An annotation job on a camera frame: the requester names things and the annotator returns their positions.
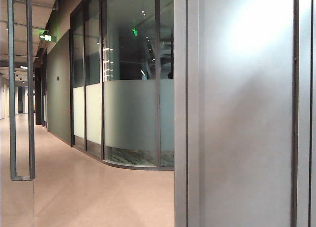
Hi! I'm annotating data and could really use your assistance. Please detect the curved black-framed glass partition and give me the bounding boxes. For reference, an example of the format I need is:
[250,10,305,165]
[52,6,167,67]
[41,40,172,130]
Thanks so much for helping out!
[69,0,175,171]

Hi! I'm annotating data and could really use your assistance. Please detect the green illuminated exit sign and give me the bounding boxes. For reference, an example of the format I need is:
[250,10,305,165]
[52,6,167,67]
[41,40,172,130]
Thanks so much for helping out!
[39,31,57,43]

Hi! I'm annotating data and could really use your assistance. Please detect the frosted glass panel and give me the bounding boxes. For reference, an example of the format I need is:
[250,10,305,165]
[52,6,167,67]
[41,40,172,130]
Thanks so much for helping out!
[311,0,316,227]

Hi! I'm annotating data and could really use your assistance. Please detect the grey ceiling pipe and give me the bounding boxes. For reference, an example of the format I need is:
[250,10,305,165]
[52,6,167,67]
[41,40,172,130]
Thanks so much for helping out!
[12,0,59,11]

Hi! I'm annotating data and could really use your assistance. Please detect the clear glass door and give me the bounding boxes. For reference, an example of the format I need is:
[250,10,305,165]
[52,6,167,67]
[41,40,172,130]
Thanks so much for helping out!
[0,0,36,227]

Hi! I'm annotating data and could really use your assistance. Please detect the wide grey metal frame post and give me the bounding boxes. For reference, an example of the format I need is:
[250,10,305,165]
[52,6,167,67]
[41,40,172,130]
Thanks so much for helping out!
[173,0,205,227]

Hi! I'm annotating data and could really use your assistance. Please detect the long dark metal door handle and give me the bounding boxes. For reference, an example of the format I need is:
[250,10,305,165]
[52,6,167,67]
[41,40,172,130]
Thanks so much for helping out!
[6,0,36,182]

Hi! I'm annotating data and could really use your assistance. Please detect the narrow grey metal frame post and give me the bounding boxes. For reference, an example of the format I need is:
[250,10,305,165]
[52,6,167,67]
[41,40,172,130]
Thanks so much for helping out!
[292,0,313,227]

